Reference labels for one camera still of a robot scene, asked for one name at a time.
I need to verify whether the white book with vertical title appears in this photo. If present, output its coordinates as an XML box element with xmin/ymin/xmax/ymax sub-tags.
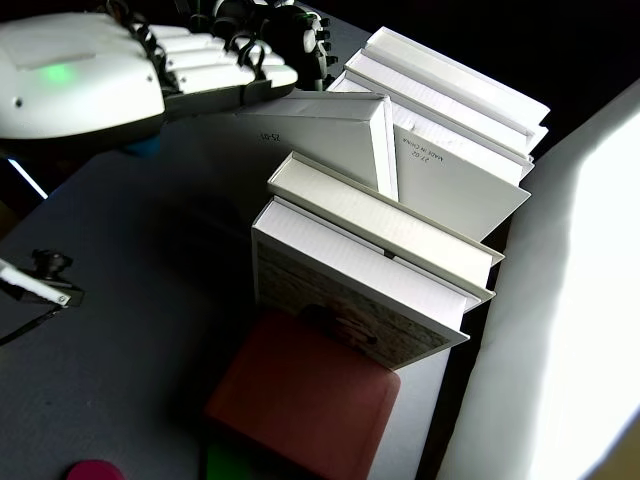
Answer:
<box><xmin>266</xmin><ymin>151</ymin><xmax>507</xmax><ymax>284</ymax></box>

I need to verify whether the white book with small text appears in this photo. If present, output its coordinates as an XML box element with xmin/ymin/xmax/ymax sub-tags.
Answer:
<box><xmin>234</xmin><ymin>91</ymin><xmax>400</xmax><ymax>202</ymax></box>

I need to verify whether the red hardcover book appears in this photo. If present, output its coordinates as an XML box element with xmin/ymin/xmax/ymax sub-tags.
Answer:
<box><xmin>203</xmin><ymin>308</ymin><xmax>403</xmax><ymax>480</ymax></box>

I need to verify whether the white book with Chinese characters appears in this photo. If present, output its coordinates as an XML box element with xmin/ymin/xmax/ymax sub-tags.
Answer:
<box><xmin>343</xmin><ymin>49</ymin><xmax>537</xmax><ymax>166</ymax></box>

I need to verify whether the grey table cloth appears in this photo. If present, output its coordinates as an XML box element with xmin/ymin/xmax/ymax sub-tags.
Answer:
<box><xmin>0</xmin><ymin>0</ymin><xmax>454</xmax><ymax>480</ymax></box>

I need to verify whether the white book with pictured cover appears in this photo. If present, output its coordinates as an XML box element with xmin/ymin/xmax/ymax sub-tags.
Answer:
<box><xmin>251</xmin><ymin>193</ymin><xmax>497</xmax><ymax>372</ymax></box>

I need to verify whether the white book lettered CO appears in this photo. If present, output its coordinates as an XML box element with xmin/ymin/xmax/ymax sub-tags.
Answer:
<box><xmin>363</xmin><ymin>26</ymin><xmax>552</xmax><ymax>151</ymax></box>

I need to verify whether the red heart block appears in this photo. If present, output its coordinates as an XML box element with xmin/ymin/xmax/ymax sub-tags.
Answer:
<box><xmin>63</xmin><ymin>458</ymin><xmax>127</xmax><ymax>480</ymax></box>

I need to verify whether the green block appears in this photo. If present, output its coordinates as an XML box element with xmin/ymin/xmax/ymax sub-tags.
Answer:
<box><xmin>205</xmin><ymin>439</ymin><xmax>252</xmax><ymax>480</ymax></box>

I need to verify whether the white book with letter K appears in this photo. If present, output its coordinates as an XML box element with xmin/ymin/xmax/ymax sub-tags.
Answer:
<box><xmin>325</xmin><ymin>69</ymin><xmax>535</xmax><ymax>182</ymax></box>

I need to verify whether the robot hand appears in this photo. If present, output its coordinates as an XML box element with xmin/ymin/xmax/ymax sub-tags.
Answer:
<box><xmin>187</xmin><ymin>0</ymin><xmax>337</xmax><ymax>90</ymax></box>
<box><xmin>0</xmin><ymin>12</ymin><xmax>300</xmax><ymax>151</ymax></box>

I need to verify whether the white book with building icon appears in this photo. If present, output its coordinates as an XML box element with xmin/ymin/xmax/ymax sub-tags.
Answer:
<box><xmin>391</xmin><ymin>106</ymin><xmax>533</xmax><ymax>245</ymax></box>

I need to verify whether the thin black cable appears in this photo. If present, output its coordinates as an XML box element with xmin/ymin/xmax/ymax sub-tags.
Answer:
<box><xmin>0</xmin><ymin>305</ymin><xmax>65</xmax><ymax>347</ymax></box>

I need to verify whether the white bracket with black knob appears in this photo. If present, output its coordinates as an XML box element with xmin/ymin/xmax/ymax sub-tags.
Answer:
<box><xmin>0</xmin><ymin>248</ymin><xmax>85</xmax><ymax>307</ymax></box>

